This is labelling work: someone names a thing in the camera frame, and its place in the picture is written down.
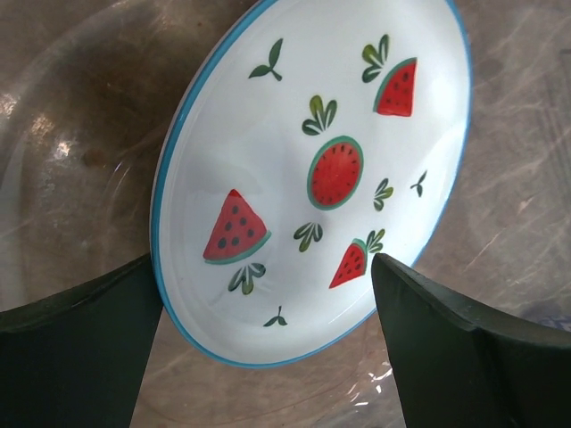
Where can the white watermelon pattern plate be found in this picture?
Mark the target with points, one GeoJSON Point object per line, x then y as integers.
{"type": "Point", "coordinates": [315, 135]}

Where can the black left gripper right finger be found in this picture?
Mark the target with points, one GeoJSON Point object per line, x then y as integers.
{"type": "Point", "coordinates": [460, 363]}

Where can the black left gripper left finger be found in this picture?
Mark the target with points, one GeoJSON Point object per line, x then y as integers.
{"type": "Point", "coordinates": [78, 358]}

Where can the pink transparent plastic bin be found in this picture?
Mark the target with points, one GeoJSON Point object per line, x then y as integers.
{"type": "Point", "coordinates": [88, 89]}

